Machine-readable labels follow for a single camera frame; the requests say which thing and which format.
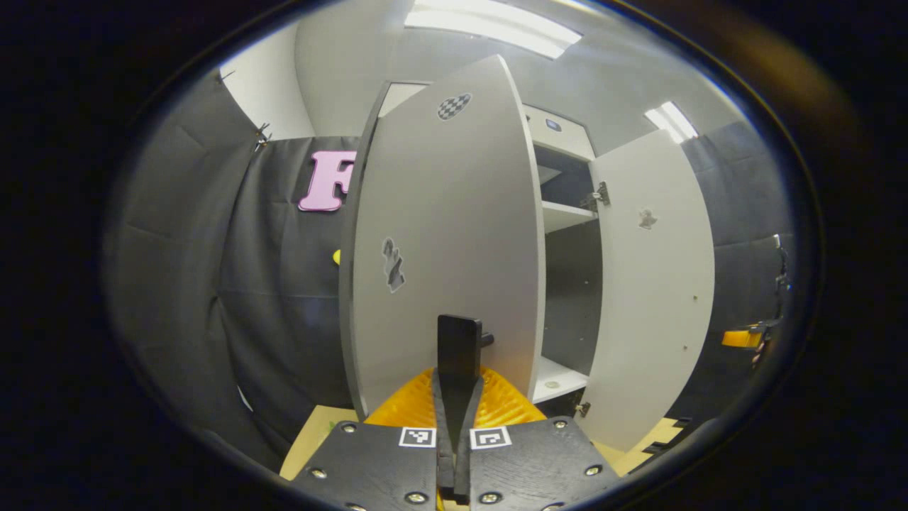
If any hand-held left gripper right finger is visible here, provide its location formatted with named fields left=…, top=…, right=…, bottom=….
left=454, top=366, right=621, bottom=511

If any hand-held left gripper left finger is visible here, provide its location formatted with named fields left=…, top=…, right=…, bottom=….
left=292, top=366, right=455, bottom=511

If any grey cabinet door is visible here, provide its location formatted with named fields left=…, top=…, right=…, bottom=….
left=576, top=129, right=716, bottom=453
left=339, top=55, right=546, bottom=419

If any black door handle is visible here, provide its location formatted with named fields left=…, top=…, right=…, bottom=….
left=437, top=314, right=494, bottom=412

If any grey double-door shoe cabinet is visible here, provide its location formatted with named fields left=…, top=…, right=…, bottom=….
left=376, top=82, right=604, bottom=419

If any small ceiling light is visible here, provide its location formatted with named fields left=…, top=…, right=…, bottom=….
left=644, top=101, right=699, bottom=143

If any black backdrop cloth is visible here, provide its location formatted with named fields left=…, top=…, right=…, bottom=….
left=105, top=71, right=795, bottom=469

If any large ceiling light panel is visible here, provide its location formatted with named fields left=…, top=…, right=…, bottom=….
left=404, top=0, right=582, bottom=59

